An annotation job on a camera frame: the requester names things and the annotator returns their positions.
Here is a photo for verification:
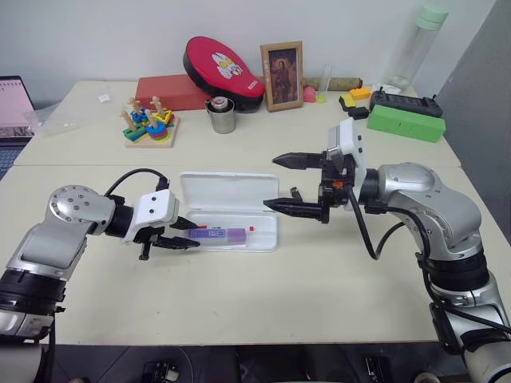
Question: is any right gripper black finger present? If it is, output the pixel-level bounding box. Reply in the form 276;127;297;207
263;196;322;220
271;151;326;171

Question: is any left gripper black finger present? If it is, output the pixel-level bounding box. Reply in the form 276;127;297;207
168;216;200;232
153;235;201;251

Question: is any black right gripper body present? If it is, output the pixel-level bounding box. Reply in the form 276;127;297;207
317;152;357;224

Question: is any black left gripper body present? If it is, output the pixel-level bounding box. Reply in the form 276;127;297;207
133;224;174;262

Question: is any red marker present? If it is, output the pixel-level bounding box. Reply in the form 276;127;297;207
196;224;256;233

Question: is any white plastic pencil case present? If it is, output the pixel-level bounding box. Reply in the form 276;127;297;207
178;171;281;254

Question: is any clear plastic tube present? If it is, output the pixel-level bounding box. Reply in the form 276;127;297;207
320;64;333;97

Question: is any stainless steel cup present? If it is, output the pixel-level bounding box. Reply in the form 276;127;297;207
204;97;237;135

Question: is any rolled brown scroll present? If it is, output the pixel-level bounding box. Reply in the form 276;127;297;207
300;75;363;92

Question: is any green rectangular box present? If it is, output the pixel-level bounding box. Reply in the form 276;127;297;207
366;104;447;144

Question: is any wooden colourful stacking toy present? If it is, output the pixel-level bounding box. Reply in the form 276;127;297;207
119;95;181;149

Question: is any black remote controller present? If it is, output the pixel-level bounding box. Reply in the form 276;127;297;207
368;90;445;119

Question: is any red and black oval pad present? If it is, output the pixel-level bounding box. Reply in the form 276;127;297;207
182;36;266;114

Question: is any red rectangular box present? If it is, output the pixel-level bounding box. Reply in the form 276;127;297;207
134;73;212;113

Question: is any clear plastic tray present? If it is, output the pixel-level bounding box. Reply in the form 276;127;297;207
22;106;82;139

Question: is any clear bottle with green lid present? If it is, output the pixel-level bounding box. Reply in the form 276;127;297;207
386;1;450;91

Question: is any open laptop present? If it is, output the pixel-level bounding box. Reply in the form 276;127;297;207
0;75;38;181

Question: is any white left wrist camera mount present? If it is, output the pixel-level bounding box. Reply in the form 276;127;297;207
121;189;181;245

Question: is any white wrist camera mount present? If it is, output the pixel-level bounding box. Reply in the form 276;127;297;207
327;116;369;213
121;189;181;245

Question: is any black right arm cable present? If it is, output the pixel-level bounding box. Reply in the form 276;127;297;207
346;190;418;261

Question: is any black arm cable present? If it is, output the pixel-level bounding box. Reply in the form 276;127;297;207
106;168;172;197
346;190;418;261

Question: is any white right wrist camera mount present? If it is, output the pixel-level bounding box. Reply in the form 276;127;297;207
327;116;369;213

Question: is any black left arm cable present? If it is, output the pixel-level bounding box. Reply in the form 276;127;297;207
106;168;172;197

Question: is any wooden picture frame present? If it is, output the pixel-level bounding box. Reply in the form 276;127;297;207
259;40;305;113

